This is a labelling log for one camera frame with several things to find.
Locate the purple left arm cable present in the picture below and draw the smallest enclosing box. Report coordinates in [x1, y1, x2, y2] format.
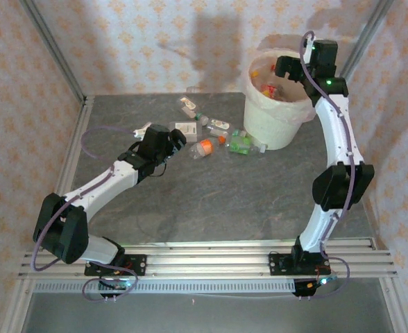
[32, 126, 139, 303]

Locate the slotted grey cable duct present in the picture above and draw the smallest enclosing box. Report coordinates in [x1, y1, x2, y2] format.
[33, 279, 297, 295]

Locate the white right cable clip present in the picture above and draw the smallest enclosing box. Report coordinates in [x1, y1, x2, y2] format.
[301, 33, 313, 62]

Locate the clear water bottle orange-green label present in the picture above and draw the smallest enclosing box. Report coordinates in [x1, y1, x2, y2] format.
[178, 96, 211, 126]

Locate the wide aluminium base rail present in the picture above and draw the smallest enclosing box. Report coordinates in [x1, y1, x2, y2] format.
[18, 252, 398, 279]

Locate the aluminium table edge rail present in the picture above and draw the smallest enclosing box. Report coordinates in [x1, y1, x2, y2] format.
[120, 238, 377, 251]

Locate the white plastic bin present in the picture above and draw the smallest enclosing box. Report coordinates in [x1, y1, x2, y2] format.
[242, 48, 325, 151]

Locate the green lime label bottle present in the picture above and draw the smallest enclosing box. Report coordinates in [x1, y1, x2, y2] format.
[226, 135, 268, 155]

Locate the clear water bottle leaf label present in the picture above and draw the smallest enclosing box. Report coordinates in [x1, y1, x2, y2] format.
[206, 119, 244, 139]

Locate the white left cable clip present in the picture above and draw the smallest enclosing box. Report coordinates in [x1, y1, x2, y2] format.
[133, 121, 152, 137]

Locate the aluminium frame leg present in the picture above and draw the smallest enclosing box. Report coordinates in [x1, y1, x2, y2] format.
[379, 277, 408, 333]
[0, 277, 35, 333]

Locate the aluminium table side rail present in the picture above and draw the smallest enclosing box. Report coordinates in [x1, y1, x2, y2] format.
[358, 194, 378, 244]
[42, 96, 96, 244]

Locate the white box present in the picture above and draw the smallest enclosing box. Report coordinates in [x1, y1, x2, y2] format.
[168, 120, 198, 142]

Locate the translucent pink bin liner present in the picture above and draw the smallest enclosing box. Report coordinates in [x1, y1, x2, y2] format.
[244, 33, 326, 126]

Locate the base controller board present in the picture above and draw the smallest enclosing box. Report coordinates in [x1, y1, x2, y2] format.
[98, 276, 137, 300]
[292, 273, 339, 298]

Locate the white cable clip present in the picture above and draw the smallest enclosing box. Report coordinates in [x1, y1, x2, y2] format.
[301, 33, 313, 62]
[133, 121, 152, 137]

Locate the aluminium frame post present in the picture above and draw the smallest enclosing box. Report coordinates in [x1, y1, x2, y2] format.
[19, 0, 87, 105]
[328, 0, 395, 103]

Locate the clear bottle orange label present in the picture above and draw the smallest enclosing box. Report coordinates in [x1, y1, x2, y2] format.
[189, 136, 226, 161]

